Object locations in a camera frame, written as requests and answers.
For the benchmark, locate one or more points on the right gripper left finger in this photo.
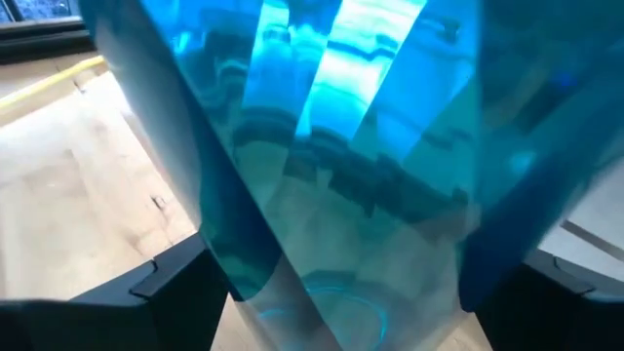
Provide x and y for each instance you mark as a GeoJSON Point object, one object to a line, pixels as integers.
{"type": "Point", "coordinates": [146, 312]}

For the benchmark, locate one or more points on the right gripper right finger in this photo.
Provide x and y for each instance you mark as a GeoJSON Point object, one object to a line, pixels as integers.
{"type": "Point", "coordinates": [551, 317]}

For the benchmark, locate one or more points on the teal plastic tumbler cup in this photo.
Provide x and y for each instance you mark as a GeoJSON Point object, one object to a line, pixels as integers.
{"type": "Point", "coordinates": [341, 146]}

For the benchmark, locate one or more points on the pale wooden chopstick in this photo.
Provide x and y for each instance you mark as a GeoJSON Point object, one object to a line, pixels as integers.
{"type": "Point", "coordinates": [49, 83]}

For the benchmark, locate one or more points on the black metal table frame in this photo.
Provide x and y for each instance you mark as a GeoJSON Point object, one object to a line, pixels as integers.
{"type": "Point", "coordinates": [44, 41]}

